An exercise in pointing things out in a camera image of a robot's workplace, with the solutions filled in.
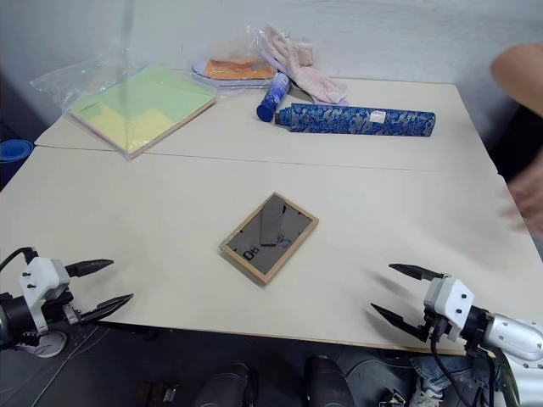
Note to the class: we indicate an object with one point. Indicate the orange cloth in plastic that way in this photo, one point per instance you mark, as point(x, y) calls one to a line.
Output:
point(237, 70)

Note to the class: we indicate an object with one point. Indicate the pink gloves in plastic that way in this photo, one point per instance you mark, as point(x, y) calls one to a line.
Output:
point(305, 76)

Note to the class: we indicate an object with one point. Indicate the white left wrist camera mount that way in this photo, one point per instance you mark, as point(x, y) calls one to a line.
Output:
point(40, 271)

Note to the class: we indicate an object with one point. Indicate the wooden picture frame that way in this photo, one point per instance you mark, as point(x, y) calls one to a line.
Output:
point(267, 239)

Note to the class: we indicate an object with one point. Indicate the lavender plate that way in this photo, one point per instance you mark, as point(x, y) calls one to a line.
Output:
point(208, 78)

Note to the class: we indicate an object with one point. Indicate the blue spray can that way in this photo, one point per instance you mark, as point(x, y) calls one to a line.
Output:
point(273, 97)

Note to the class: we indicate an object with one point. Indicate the person's bare forearm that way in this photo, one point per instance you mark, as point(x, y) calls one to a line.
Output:
point(522, 76)

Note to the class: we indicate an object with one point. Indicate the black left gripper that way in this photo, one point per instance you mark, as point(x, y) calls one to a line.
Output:
point(57, 309)

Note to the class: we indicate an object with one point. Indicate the blue patterned folded umbrella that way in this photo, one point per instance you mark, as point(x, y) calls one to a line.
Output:
point(356, 120)

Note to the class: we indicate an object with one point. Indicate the person's bare hand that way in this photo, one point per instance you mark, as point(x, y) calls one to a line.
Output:
point(530, 199)

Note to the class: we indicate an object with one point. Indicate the person's jeans and shoe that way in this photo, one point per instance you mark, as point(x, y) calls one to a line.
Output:
point(441, 377)

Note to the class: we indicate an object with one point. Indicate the green yellow paper pad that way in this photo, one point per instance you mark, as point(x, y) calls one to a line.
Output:
point(144, 106)

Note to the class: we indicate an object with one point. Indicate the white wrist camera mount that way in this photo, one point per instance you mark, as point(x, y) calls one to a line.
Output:
point(451, 301)
point(40, 271)

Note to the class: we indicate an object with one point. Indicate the white round floor base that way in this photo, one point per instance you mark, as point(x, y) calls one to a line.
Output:
point(46, 342)

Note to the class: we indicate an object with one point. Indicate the dark rounded shape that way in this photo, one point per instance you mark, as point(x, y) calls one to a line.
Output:
point(326, 381)
point(227, 388)

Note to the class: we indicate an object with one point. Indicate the clear plastic bag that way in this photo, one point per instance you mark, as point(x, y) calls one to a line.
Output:
point(63, 82)

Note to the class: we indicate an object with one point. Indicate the blue round container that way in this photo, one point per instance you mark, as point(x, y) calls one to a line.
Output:
point(12, 154)

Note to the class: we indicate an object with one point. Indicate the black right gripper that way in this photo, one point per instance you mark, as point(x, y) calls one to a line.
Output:
point(434, 328)

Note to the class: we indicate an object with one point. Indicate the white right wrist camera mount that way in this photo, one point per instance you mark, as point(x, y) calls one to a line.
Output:
point(451, 301)

